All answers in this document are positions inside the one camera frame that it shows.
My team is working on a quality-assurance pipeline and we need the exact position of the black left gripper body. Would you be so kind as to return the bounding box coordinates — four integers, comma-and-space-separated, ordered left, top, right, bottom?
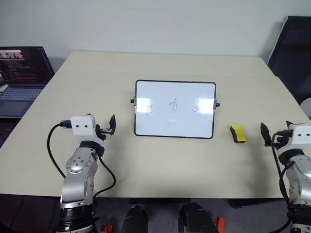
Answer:
95, 124, 113, 141

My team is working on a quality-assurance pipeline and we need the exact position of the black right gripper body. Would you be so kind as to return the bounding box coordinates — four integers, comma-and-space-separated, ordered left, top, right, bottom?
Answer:
272, 130, 294, 148

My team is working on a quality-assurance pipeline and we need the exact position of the yellow and black eraser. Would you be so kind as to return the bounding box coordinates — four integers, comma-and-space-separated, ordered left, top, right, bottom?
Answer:
228, 124, 248, 144

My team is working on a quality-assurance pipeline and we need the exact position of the white round object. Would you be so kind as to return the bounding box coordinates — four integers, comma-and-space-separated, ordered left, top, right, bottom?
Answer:
299, 98, 311, 120

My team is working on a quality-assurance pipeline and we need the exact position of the small black-framed whiteboard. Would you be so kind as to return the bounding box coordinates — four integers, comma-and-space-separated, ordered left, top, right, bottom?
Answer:
128, 79, 221, 140

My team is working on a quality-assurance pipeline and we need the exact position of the black partition panel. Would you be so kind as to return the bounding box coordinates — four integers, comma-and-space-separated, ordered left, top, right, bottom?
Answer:
267, 16, 311, 105

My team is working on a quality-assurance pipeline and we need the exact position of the open grey laptop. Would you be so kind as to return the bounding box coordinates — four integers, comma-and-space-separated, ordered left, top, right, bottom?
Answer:
0, 46, 55, 119

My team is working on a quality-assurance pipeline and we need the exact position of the dark rounded shape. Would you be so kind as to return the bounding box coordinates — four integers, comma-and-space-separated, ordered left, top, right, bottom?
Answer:
120, 204, 149, 233
178, 201, 220, 233

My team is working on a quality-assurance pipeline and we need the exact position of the orange plastic part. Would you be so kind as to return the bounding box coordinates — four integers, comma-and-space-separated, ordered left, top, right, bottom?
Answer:
213, 216, 225, 231
98, 223, 114, 233

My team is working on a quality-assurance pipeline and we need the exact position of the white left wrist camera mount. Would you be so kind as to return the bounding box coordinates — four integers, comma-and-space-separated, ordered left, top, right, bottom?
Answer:
70, 114, 106, 147

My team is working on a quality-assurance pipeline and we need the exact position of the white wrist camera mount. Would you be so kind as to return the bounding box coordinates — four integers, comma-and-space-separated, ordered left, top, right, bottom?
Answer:
70, 114, 106, 147
276, 123, 311, 154

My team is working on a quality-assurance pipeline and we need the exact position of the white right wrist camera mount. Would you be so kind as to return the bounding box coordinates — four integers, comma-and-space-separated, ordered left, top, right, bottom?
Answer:
276, 123, 311, 154

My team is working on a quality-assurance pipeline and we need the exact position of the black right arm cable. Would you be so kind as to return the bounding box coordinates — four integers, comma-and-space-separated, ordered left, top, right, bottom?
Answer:
271, 132, 294, 233

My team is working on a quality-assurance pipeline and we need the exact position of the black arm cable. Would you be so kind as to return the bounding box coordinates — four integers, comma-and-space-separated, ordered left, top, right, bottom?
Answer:
271, 132, 294, 233
47, 118, 117, 198

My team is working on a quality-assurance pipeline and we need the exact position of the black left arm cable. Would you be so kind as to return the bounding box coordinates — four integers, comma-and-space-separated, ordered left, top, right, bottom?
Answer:
47, 118, 117, 198

